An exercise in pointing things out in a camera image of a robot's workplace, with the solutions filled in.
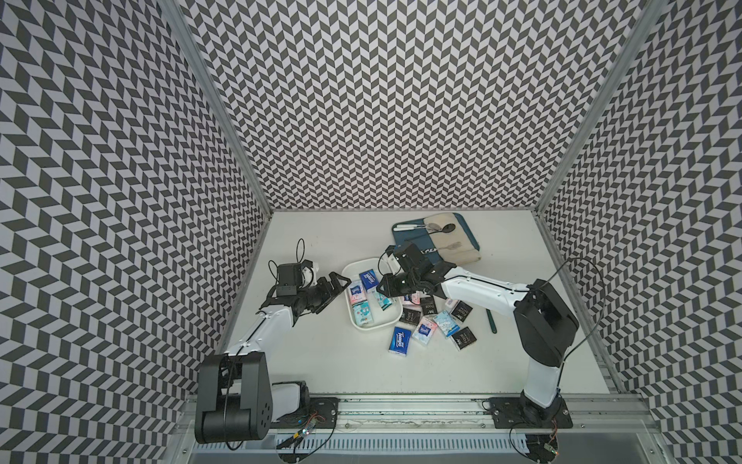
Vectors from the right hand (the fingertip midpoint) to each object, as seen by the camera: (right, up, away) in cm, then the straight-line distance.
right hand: (380, 292), depth 86 cm
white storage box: (-8, -1, +6) cm, 9 cm away
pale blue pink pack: (+13, -11, -1) cm, 17 cm away
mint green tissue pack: (-5, -7, +2) cm, 9 cm away
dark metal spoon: (+25, +20, +24) cm, 40 cm away
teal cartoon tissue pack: (+1, -2, -2) cm, 3 cm away
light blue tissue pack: (+20, -10, +1) cm, 22 cm away
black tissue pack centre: (+15, -5, +4) cm, 17 cm away
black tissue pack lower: (+25, -13, -1) cm, 28 cm away
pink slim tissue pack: (+22, -4, +2) cm, 22 cm away
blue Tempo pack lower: (+6, -13, -3) cm, 15 cm away
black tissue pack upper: (+25, -6, +3) cm, 26 cm away
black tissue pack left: (+9, -8, +2) cm, 12 cm away
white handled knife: (+11, +20, +25) cm, 34 cm away
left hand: (-11, +1, +1) cm, 12 cm away
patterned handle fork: (+27, +13, +20) cm, 36 cm away
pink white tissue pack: (+11, -3, +6) cm, 13 cm away
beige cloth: (+26, +14, +22) cm, 37 cm away
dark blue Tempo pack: (-4, +3, +10) cm, 11 cm away
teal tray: (+15, +15, +22) cm, 31 cm away
